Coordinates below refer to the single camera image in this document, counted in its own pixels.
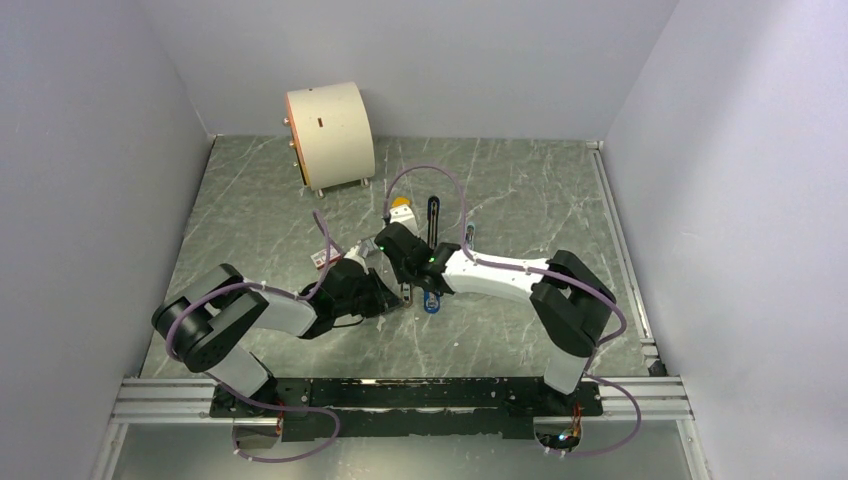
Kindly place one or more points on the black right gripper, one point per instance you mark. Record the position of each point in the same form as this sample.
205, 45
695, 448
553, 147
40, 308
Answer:
400, 278

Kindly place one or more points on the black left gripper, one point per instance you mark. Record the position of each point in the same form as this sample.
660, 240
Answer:
383, 298

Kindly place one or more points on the blue black stapler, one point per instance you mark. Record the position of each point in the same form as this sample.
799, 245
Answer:
432, 300

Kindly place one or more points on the light blue small box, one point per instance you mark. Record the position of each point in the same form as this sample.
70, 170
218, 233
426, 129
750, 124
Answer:
470, 235

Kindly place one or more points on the red white staple box sleeve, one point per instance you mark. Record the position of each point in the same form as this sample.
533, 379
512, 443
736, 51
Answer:
319, 259

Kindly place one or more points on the beige brown small box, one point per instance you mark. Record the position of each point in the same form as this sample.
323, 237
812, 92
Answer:
406, 295

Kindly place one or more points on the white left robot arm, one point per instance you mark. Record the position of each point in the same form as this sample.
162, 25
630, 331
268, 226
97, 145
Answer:
204, 323

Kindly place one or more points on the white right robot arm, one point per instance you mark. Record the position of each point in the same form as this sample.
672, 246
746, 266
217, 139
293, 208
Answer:
573, 305

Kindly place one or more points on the yellow grey small box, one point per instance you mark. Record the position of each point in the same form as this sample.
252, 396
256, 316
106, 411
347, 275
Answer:
399, 202

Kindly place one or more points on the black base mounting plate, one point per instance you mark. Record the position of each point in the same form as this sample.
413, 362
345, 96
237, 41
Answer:
371, 408

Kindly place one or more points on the beige cylindrical drum device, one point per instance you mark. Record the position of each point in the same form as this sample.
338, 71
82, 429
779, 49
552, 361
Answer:
331, 135

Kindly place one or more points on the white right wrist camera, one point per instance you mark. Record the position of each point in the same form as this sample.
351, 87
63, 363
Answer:
404, 215

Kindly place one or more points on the aluminium right side rail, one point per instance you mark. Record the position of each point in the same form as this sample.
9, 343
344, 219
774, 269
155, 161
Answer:
653, 361

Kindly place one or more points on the aluminium rail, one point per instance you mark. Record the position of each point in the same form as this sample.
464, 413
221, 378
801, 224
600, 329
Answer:
653, 361
188, 401

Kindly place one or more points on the aluminium front rail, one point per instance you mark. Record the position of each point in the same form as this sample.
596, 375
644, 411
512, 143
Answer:
188, 401

